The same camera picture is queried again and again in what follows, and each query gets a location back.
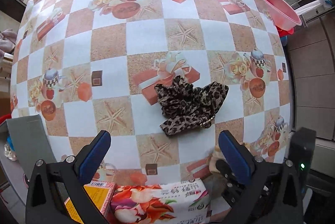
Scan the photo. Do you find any floral tissue pack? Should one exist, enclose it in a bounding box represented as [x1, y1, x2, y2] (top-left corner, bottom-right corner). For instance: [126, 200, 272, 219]
[106, 179, 212, 224]

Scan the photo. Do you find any red plastic stool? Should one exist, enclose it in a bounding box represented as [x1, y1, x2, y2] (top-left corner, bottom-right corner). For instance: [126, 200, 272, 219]
[277, 27, 297, 46]

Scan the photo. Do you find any pink and yellow carton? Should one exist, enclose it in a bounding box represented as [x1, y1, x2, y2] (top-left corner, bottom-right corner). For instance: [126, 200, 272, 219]
[64, 181, 117, 221]

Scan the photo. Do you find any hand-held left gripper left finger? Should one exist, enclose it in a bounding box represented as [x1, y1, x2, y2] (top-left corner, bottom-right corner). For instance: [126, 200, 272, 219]
[25, 130, 113, 224]

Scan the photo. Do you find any white plastic container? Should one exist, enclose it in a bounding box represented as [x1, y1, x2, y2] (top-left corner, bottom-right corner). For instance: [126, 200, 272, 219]
[297, 0, 334, 21]

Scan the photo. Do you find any beige fluffy scrunchie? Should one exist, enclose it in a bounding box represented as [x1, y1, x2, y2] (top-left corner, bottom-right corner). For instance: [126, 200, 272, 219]
[206, 142, 251, 175]

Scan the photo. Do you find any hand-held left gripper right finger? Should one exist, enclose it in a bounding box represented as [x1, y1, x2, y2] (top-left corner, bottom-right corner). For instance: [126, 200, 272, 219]
[218, 130, 305, 224]

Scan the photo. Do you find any leopard print scrunchie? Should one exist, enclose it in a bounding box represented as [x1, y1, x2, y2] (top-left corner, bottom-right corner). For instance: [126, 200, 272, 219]
[154, 76, 229, 137]

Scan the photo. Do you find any pale pink hanging garment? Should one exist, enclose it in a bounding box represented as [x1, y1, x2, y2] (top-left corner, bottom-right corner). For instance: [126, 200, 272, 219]
[0, 29, 18, 58]

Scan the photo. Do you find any pink plastic basin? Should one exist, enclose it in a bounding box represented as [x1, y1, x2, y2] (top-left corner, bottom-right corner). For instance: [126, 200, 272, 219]
[259, 0, 303, 31]

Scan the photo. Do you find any checkered printed tablecloth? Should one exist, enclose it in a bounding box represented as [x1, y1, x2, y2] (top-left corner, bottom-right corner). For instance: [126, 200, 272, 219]
[10, 0, 291, 188]

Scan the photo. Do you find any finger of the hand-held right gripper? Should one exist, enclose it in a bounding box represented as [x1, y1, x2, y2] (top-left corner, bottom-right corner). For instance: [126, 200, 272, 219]
[215, 159, 247, 211]

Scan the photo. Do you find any grey fabric storage box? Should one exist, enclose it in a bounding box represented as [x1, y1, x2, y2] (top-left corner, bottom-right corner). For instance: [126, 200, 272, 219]
[0, 114, 69, 224]

